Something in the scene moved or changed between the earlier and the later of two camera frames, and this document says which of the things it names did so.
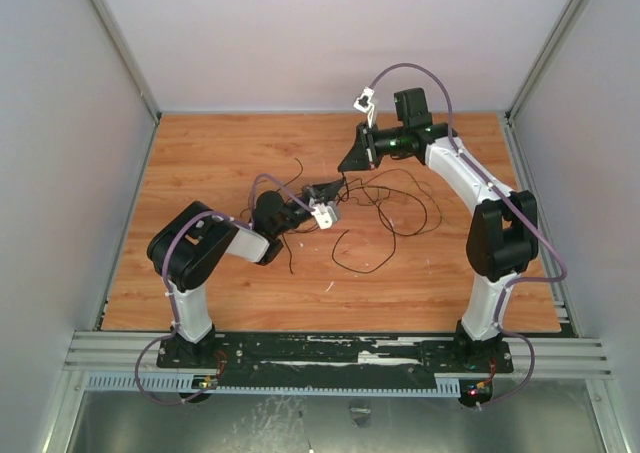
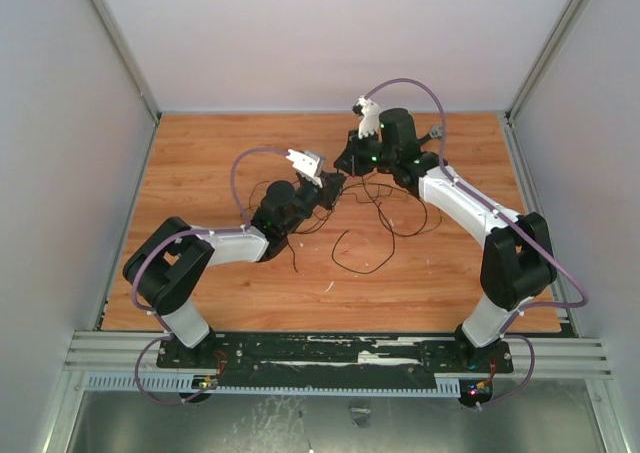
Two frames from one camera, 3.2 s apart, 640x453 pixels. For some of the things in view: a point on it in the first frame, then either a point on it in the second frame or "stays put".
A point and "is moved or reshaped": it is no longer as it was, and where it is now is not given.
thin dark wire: x=434 y=201 is moved or reshaped
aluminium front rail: x=556 y=352 stays put
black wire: x=402 y=191 stays put
